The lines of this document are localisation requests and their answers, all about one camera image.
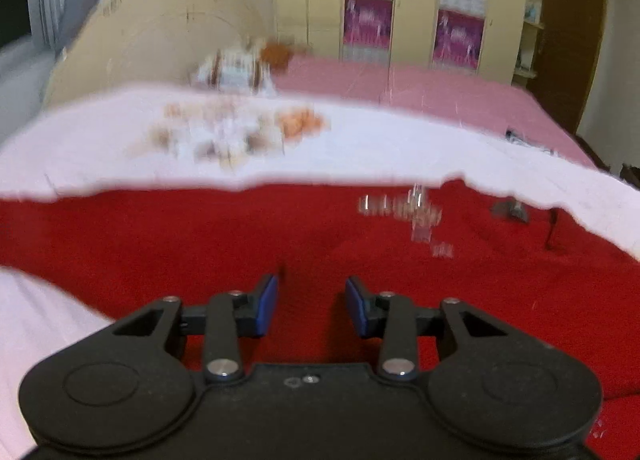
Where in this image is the cream corner shelf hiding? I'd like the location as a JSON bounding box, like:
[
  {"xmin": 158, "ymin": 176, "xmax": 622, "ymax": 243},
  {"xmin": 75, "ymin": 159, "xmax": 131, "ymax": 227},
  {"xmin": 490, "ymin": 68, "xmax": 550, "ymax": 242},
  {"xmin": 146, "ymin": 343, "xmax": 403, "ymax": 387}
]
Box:
[{"xmin": 512, "ymin": 0, "xmax": 549, "ymax": 88}]

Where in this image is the cream curved headboard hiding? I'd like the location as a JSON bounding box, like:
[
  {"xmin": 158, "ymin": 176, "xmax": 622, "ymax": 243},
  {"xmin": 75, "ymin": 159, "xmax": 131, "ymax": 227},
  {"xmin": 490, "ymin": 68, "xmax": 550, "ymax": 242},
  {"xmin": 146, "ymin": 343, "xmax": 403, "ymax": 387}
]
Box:
[{"xmin": 42, "ymin": 0, "xmax": 268, "ymax": 108}]

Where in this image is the red knit garment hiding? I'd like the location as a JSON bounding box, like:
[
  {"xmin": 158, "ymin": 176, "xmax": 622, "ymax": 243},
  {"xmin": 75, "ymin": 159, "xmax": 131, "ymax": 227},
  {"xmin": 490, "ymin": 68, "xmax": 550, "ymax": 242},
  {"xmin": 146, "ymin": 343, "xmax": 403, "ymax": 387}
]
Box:
[{"xmin": 0, "ymin": 179, "xmax": 640, "ymax": 460}]

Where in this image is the orange patterned pillow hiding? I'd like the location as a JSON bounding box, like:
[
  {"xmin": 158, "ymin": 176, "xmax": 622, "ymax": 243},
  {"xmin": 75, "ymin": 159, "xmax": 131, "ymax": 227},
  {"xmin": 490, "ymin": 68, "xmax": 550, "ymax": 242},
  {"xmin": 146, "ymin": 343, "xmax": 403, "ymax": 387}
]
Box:
[{"xmin": 261, "ymin": 38, "xmax": 296, "ymax": 71}]

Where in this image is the brown wooden door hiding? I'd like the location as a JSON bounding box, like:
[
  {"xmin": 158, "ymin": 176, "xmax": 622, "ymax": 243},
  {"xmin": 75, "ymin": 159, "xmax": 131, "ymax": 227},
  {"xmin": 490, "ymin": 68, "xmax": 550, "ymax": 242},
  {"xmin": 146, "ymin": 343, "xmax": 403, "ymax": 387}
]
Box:
[{"xmin": 527, "ymin": 0, "xmax": 610, "ymax": 137}]

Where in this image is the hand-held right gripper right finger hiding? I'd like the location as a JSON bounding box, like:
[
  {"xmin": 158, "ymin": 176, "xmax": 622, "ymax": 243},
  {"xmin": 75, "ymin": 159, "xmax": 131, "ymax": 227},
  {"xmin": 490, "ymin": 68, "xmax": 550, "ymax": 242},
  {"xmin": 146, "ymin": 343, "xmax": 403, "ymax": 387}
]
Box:
[{"xmin": 345, "ymin": 276, "xmax": 507, "ymax": 384}]

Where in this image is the pink bed sheet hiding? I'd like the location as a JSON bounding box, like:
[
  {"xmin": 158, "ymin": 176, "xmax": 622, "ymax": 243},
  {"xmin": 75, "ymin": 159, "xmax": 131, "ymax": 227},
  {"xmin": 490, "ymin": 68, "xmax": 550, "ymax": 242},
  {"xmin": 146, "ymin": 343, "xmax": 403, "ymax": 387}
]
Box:
[{"xmin": 270, "ymin": 54, "xmax": 597, "ymax": 171}]

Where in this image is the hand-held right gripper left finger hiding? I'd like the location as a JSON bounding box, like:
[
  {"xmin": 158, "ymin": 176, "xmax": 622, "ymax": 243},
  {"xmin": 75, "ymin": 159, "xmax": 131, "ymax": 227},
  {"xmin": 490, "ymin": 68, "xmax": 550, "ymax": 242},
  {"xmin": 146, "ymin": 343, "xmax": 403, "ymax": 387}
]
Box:
[{"xmin": 112, "ymin": 274, "xmax": 279, "ymax": 384}]

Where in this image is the white patterned pillow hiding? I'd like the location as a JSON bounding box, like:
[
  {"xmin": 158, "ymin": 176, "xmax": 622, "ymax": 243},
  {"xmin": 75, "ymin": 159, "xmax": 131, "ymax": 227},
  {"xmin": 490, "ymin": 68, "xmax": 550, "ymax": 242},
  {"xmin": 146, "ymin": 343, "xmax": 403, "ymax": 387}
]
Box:
[{"xmin": 189, "ymin": 42, "xmax": 277, "ymax": 96}]

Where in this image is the white floral blanket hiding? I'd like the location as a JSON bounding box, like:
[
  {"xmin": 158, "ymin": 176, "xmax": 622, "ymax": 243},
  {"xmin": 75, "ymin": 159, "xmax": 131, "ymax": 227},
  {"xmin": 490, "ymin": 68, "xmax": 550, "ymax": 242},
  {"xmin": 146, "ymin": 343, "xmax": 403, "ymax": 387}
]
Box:
[{"xmin": 0, "ymin": 82, "xmax": 640, "ymax": 460}]

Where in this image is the dark striped cloth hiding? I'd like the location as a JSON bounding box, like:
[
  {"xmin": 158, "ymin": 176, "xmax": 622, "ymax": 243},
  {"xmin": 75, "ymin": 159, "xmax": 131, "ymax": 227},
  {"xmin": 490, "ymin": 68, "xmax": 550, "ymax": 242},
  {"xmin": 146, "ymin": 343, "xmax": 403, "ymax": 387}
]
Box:
[{"xmin": 504, "ymin": 128, "xmax": 557, "ymax": 157}]

